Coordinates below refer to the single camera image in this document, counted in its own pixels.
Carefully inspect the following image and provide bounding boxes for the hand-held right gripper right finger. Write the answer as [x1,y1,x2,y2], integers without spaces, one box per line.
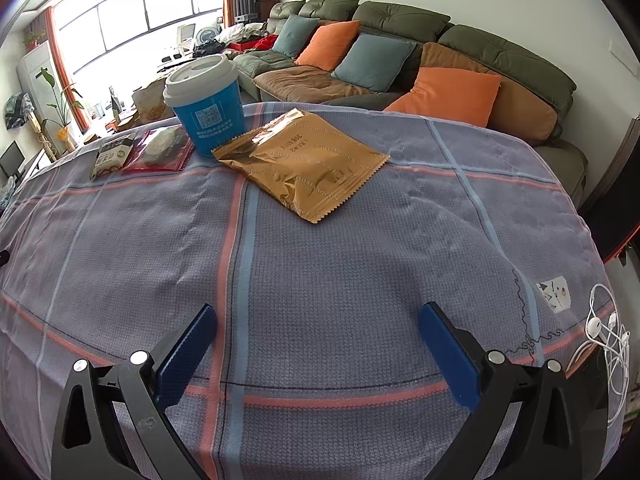
[419,301,582,480]

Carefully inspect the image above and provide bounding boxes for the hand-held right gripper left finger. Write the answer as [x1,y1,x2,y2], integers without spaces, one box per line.
[50,304,219,480]

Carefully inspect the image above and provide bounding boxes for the gold foil packet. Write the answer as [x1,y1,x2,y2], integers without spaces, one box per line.
[211,110,391,224]

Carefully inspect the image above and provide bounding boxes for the plaid grey tablecloth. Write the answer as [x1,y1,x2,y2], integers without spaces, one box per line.
[0,100,609,480]

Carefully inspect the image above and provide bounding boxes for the white earphones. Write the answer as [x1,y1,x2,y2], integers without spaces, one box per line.
[567,282,632,427]

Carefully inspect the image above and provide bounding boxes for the red clear packet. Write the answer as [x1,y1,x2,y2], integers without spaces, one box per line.
[122,127,195,174]

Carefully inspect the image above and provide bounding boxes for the small printed box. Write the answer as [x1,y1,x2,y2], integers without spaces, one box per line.
[89,134,137,180]

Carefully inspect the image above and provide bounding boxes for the blue paper cup white lid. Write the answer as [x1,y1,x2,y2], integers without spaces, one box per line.
[162,54,247,160]

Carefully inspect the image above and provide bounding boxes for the brown paper bag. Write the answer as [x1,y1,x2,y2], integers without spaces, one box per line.
[131,77,181,126]

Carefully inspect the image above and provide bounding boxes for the orange cushion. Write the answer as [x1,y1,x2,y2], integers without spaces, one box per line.
[295,21,361,72]
[382,66,503,129]

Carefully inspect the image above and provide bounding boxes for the wooden rack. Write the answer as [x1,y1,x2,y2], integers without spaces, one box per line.
[27,112,59,162]

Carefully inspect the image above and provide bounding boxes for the black monitor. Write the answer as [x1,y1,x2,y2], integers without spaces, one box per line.
[0,141,26,181]

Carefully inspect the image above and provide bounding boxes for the tall plant yellow pot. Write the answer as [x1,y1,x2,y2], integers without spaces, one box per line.
[37,69,86,152]

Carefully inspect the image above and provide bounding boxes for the brown sofa cover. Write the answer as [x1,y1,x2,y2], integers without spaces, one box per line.
[254,42,559,147]

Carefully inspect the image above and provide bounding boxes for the dark cover cloth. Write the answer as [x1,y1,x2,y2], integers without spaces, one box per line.
[2,92,34,129]

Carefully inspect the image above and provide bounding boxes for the teal cushion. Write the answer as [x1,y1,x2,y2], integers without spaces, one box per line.
[272,15,321,59]
[330,34,417,94]

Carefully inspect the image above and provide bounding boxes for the olive green sofa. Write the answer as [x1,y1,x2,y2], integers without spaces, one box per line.
[227,0,589,197]

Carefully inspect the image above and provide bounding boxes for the white chair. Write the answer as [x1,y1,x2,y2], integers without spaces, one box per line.
[174,24,196,56]

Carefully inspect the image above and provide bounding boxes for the white washing machine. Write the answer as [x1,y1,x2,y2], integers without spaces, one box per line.
[192,22,224,49]

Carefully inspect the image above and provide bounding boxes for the red cloth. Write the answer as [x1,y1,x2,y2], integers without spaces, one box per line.
[227,34,280,54]

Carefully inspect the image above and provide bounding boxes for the pile of clothes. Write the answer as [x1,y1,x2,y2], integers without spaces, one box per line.
[192,22,262,59]

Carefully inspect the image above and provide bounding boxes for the white floor air conditioner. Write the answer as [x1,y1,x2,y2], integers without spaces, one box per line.
[17,42,67,157]

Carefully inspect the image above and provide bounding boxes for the large window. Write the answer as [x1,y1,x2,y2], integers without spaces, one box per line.
[50,0,227,87]

